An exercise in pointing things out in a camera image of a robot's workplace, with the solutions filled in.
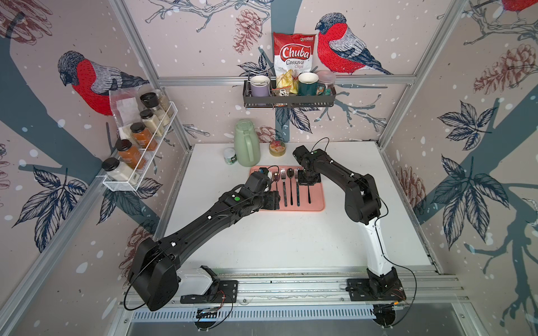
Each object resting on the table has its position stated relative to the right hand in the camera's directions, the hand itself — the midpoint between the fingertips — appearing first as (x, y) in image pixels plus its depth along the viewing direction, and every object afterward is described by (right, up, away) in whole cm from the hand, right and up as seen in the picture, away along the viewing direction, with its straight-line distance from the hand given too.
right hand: (305, 181), depth 101 cm
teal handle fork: (-4, -6, -3) cm, 8 cm away
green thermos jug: (-28, +18, -6) cm, 34 cm away
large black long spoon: (+1, -9, -6) cm, 11 cm away
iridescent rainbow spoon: (-14, +2, +3) cm, 15 cm away
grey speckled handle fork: (-11, +3, +6) cm, 13 cm away
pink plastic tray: (-6, -7, -3) cm, 10 cm away
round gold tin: (-14, +17, +14) cm, 26 cm away
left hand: (-14, -3, -21) cm, 25 cm away
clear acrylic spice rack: (-61, +33, -14) cm, 71 cm away
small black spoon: (-7, +3, +6) cm, 10 cm away
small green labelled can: (-39, +13, +9) cm, 42 cm away
